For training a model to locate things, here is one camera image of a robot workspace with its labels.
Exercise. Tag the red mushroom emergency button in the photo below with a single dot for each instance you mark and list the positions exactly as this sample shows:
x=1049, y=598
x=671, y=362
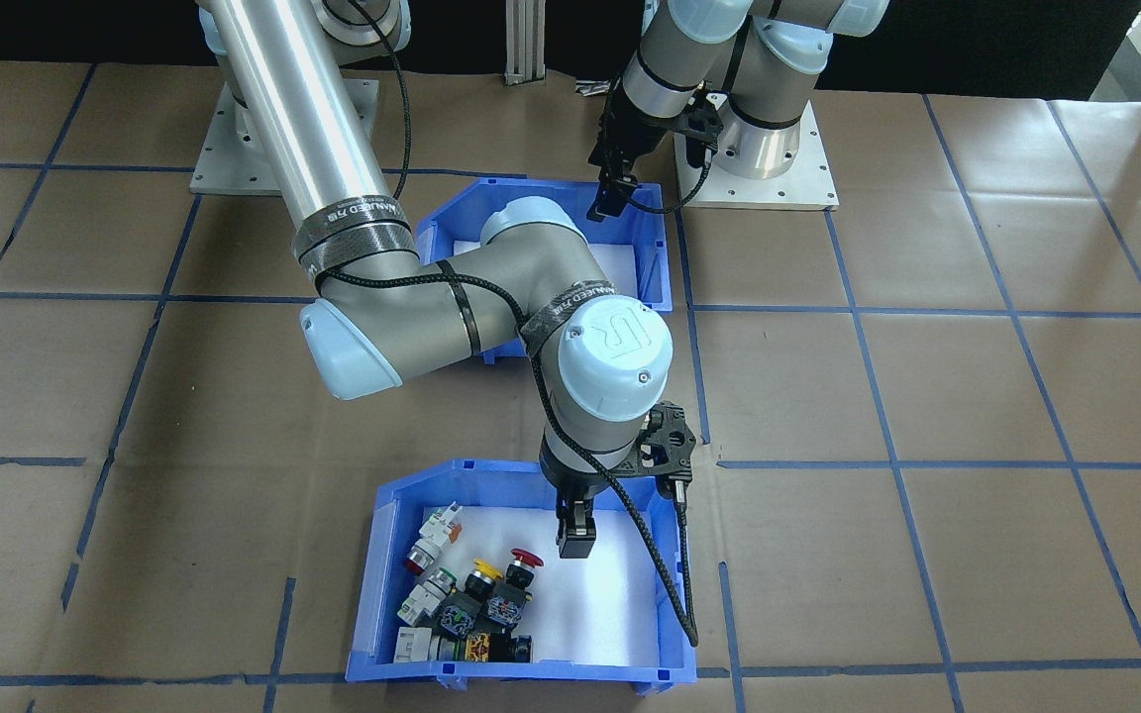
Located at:
x=511, y=594

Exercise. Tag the empty blue plastic bin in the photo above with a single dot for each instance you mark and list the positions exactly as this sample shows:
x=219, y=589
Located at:
x=452, y=213

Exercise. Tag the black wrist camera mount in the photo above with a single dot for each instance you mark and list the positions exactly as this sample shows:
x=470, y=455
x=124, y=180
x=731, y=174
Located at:
x=701, y=121
x=668, y=441

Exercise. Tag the small silver scrap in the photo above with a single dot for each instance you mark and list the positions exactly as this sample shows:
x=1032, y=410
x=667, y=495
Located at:
x=595, y=89

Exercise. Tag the white push button green lens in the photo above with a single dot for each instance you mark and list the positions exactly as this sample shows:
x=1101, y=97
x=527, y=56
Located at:
x=427, y=597

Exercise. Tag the black switch with yellow label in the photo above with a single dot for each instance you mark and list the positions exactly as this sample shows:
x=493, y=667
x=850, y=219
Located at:
x=491, y=649

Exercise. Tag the white push button red lens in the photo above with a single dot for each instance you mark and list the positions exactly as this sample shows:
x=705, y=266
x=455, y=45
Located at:
x=424, y=553

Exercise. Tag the white selector switch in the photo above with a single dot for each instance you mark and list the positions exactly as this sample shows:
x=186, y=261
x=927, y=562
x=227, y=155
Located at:
x=417, y=646

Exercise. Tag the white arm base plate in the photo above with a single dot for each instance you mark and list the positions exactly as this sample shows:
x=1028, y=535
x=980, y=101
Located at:
x=808, y=188
x=224, y=168

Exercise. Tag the yellow mushroom push button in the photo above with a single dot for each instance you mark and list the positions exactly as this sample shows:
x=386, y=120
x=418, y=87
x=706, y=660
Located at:
x=462, y=609

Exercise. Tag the blue plastic bin with switches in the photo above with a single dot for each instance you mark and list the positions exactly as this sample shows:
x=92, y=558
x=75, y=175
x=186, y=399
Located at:
x=372, y=594

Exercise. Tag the aluminium frame post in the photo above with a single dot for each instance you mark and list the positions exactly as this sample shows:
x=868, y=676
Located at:
x=526, y=40

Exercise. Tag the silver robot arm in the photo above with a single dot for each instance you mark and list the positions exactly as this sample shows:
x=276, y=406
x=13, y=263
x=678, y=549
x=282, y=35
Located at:
x=778, y=129
x=283, y=119

